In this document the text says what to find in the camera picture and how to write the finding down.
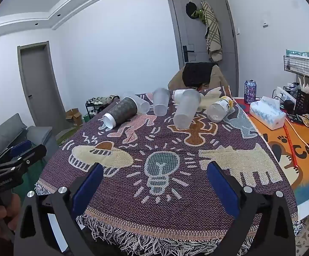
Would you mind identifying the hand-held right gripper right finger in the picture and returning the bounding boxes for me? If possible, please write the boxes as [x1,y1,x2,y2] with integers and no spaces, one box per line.
[207,162,296,256]

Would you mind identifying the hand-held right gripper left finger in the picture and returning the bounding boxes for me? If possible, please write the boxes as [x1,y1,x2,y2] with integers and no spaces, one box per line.
[13,163,104,256]

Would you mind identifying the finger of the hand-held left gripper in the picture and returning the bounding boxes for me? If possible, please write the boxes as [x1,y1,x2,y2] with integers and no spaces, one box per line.
[0,140,32,164]
[0,144,47,175]

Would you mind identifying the yellow label plastic cup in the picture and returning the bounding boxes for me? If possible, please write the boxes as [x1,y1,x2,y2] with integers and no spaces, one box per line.
[207,95,234,123]

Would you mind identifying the dark patterned paper cup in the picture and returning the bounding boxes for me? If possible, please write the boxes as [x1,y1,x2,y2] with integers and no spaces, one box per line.
[102,96,138,130]

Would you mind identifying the tall frosted plastic cup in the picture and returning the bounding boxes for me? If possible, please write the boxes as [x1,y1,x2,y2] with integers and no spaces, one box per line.
[173,89,201,129]

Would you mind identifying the clear plastic cup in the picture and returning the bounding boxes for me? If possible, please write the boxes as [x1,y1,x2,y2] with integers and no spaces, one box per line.
[121,91,150,114]

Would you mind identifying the white plastic cup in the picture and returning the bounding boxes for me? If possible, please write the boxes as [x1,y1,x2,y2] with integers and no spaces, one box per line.
[172,89,187,103]

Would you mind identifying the small frosted plastic cup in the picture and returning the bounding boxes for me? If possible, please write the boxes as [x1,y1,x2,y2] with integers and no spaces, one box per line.
[153,87,169,117]

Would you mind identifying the grey sofa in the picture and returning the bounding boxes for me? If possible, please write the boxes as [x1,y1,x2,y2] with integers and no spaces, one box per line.
[0,113,58,160]

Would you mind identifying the cardboard box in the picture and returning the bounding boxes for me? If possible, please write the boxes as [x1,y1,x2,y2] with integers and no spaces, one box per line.
[65,108,83,127]

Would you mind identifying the printed woven blanket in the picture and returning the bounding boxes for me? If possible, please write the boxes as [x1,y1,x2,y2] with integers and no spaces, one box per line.
[35,87,304,256]

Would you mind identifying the grey room door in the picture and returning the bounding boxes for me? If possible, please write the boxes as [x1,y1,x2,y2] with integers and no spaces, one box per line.
[17,41,70,131]

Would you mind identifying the black shoe rack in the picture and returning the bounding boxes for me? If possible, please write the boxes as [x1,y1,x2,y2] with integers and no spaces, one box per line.
[85,96,120,120]

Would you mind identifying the red ribbon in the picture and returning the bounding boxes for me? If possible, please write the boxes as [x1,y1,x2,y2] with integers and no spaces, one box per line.
[282,124,299,171]

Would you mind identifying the orange cartoon mat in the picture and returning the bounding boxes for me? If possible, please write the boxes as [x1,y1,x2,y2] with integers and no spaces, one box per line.
[233,97,309,206]

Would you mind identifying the white tissue box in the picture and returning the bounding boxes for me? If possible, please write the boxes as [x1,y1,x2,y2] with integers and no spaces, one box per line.
[250,96,287,130]

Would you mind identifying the pale shoes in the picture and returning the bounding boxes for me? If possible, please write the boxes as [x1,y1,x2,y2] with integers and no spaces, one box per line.
[96,95,120,104]

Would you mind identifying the purple drink can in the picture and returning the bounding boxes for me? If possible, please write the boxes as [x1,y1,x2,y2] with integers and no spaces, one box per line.
[244,79,257,104]

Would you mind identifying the tan chair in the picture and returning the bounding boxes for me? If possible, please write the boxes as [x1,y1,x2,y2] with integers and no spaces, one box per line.
[168,64,232,96]

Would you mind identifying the white power strip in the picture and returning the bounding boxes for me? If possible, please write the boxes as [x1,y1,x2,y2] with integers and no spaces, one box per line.
[273,87,296,104]

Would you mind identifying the black jacket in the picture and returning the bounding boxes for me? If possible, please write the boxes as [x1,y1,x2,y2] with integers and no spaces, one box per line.
[182,62,215,90]

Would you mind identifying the black mesh desk organiser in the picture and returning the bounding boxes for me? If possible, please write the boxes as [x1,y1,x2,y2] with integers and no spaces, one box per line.
[283,85,309,115]

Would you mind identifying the white disposable cutlery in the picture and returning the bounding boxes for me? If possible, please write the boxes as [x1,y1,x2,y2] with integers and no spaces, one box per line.
[297,76,309,94]

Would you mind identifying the plaid scarf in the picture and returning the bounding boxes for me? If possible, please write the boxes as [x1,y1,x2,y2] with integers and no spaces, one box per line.
[200,0,223,62]

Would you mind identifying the grey entrance door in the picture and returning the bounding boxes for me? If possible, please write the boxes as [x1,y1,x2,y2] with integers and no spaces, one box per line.
[166,0,239,96]

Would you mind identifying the black hat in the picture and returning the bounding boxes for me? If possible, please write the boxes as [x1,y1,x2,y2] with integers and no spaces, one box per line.
[185,2,198,19]

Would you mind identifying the white cable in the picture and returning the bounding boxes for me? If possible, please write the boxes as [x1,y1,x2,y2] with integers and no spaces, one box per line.
[284,117,309,160]

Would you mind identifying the black door lock handle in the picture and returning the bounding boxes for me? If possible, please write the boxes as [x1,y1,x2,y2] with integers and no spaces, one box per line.
[182,45,195,62]

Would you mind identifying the black wire wall basket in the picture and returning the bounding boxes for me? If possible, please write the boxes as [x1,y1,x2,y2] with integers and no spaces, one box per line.
[283,55,309,80]

